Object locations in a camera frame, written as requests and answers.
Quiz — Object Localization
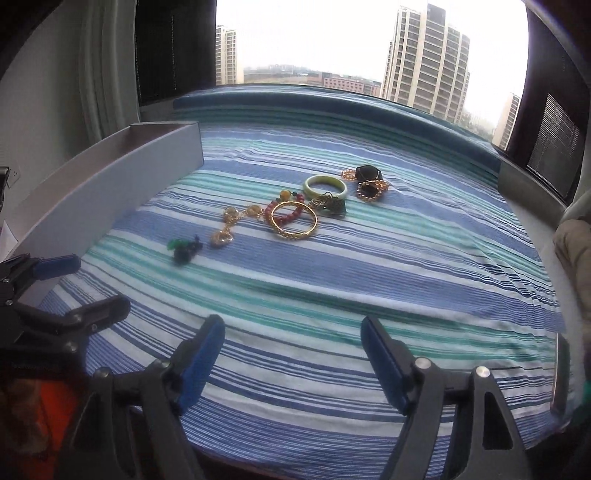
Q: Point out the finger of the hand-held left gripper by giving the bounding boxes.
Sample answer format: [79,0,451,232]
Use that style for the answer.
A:
[0,295,132,357]
[0,254,82,306]

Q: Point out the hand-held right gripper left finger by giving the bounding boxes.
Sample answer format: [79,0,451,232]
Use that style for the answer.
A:
[58,314,227,480]

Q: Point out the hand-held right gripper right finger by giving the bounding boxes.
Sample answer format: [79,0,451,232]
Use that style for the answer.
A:
[361,316,530,480]

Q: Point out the white cardboard box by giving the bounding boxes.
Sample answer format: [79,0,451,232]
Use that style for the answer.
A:
[9,121,205,296]

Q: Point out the green black bead earrings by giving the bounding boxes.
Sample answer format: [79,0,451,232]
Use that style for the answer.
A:
[167,234,204,265]

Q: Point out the gold bangle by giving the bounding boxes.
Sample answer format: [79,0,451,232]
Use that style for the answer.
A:
[269,202,319,241]

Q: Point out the gold green pendant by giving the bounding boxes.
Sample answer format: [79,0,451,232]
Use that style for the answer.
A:
[308,194,347,217]

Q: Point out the black gem gold bead brooch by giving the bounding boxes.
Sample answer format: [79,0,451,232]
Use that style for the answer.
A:
[356,180,391,202]

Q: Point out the red bead bracelet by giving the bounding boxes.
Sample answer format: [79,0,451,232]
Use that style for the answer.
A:
[265,189,315,227]

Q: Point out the pale green jade bangle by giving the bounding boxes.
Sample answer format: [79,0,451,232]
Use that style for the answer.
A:
[303,175,348,198]

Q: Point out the blue green striped blanket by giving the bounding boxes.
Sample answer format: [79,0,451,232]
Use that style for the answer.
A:
[39,97,570,474]

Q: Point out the white curtain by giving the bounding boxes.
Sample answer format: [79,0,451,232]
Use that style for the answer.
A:
[78,0,139,139]

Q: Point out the beige cloth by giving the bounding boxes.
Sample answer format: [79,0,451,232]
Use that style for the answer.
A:
[553,219,591,324]

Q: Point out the blue window seat cushion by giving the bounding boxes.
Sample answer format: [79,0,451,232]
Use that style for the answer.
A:
[173,84,504,183]

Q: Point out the narrow tower building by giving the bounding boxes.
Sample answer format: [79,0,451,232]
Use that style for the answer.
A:
[215,25,245,86]

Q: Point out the slim pale tower building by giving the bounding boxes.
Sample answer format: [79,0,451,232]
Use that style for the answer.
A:
[492,92,522,148]

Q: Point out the low red brick building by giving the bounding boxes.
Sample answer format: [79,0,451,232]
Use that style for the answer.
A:
[323,74,382,97]

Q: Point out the tall beige tower building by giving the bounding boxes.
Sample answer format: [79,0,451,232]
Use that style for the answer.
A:
[381,2,472,125]

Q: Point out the large window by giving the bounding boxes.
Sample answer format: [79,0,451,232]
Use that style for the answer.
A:
[215,0,529,151]

